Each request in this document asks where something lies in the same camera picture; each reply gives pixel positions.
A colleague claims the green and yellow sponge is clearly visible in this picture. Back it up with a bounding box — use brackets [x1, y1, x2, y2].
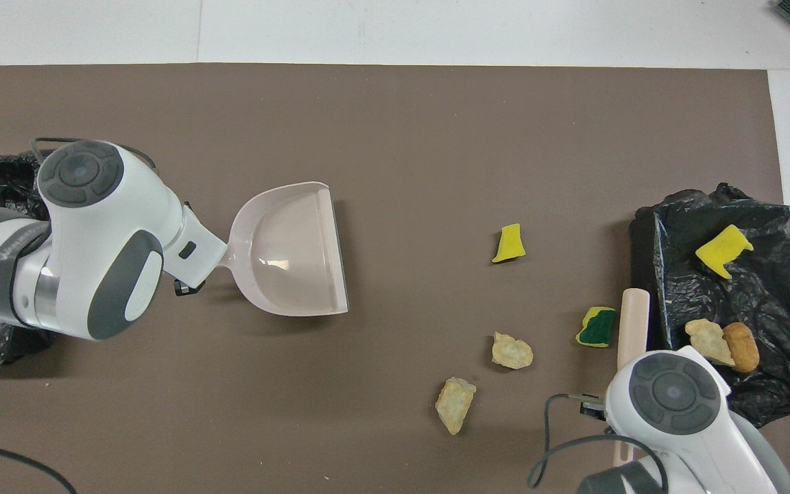
[575, 306, 617, 349]

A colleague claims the tan orange croissant piece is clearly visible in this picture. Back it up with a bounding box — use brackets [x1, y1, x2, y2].
[491, 332, 534, 371]

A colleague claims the beige plastic dustpan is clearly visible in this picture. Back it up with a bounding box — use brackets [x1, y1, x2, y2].
[219, 181, 349, 317]

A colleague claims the orange striped croissant piece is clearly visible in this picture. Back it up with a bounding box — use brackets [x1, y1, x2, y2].
[684, 319, 737, 368]

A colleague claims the pale tan bread chunk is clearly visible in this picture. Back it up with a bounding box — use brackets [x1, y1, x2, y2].
[435, 377, 477, 436]

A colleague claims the brown fried nugget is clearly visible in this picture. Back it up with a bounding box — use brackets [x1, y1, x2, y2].
[722, 322, 761, 373]

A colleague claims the yellow sponge piece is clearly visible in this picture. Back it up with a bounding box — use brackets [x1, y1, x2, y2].
[491, 223, 527, 264]
[695, 224, 754, 279]

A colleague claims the brown table mat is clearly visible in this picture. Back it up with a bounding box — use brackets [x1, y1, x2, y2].
[0, 64, 790, 494]

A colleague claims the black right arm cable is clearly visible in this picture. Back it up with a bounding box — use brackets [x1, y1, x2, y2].
[529, 393, 670, 489]

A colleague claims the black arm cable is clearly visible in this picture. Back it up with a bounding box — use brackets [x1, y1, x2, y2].
[0, 136, 157, 494]
[529, 393, 670, 489]

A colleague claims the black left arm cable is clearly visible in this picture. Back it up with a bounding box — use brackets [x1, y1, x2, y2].
[0, 136, 157, 494]

